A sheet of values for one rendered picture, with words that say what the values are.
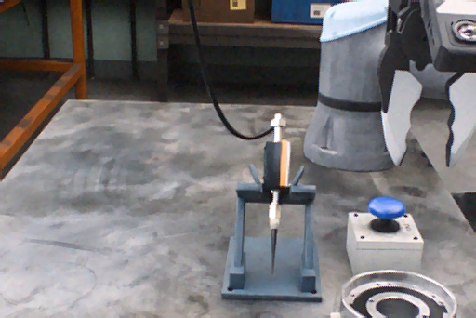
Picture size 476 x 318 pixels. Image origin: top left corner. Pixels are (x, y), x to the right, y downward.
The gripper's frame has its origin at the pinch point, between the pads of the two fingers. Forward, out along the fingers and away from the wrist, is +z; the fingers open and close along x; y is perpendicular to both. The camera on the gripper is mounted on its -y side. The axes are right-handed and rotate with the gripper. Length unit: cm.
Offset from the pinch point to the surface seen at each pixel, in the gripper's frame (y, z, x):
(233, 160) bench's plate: 41.0, 16.3, 18.1
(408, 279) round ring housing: 0.2, 12.9, 0.3
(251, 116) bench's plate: 63, 16, 16
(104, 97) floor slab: 348, 96, 95
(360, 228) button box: 9.2, 11.8, 3.9
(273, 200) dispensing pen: 7.4, 8.0, 13.4
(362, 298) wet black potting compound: -2.7, 13.4, 5.2
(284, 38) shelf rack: 330, 56, -2
